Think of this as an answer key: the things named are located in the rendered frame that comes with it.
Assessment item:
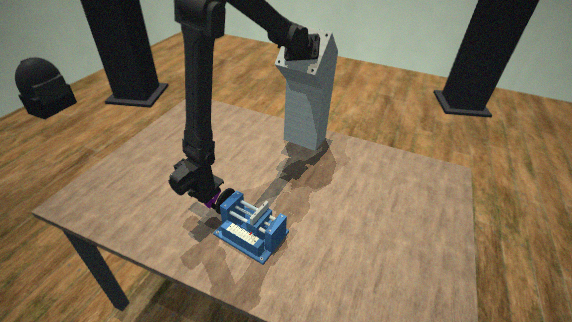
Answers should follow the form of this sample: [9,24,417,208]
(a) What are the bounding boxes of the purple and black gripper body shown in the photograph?
[187,173,224,203]

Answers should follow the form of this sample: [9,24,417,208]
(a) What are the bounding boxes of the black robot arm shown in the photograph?
[169,0,320,196]

